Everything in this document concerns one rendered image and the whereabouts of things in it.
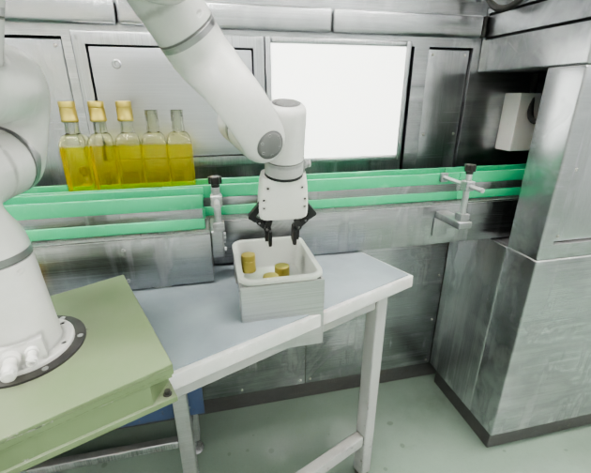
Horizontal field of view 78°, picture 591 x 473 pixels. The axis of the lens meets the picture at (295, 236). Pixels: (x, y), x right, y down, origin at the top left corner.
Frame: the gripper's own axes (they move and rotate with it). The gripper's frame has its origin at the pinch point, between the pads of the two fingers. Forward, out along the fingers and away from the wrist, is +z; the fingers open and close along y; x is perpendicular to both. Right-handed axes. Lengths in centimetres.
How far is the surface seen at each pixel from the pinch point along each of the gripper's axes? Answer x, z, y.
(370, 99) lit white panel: -42, -17, -32
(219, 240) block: -5.5, 4.3, 13.6
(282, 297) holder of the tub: 13.1, 5.9, 1.6
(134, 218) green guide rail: -8.5, -1.3, 31.7
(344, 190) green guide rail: -19.8, 0.9, -20.4
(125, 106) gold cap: -25.9, -20.4, 32.6
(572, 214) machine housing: -4, 2, -80
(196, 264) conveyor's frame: -3.9, 9.5, 19.4
